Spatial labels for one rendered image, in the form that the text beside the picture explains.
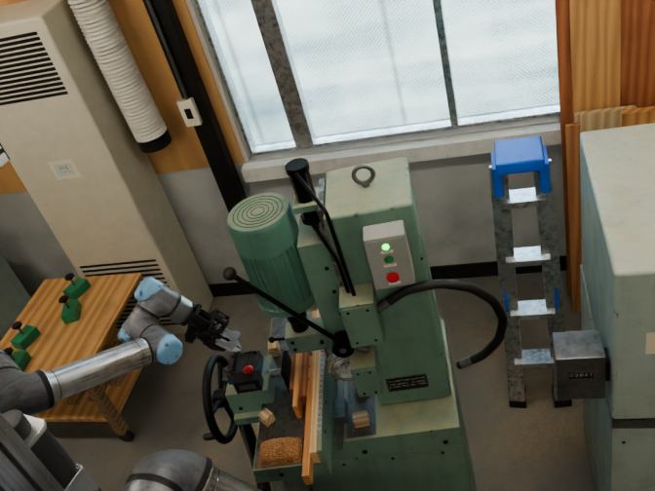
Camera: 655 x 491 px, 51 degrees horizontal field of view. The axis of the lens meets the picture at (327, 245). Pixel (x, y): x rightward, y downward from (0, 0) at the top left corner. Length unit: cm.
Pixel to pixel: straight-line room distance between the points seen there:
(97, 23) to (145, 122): 46
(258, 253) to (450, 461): 89
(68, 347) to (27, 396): 160
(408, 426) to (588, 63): 156
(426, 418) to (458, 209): 154
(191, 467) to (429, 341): 82
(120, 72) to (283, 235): 159
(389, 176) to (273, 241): 33
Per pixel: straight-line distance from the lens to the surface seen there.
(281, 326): 235
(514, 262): 262
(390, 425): 211
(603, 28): 286
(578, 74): 292
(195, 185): 358
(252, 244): 176
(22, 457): 136
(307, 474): 190
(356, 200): 170
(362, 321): 177
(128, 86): 319
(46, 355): 339
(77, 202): 351
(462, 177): 332
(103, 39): 313
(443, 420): 209
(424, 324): 191
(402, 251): 165
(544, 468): 294
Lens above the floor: 247
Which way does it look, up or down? 37 degrees down
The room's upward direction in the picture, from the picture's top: 17 degrees counter-clockwise
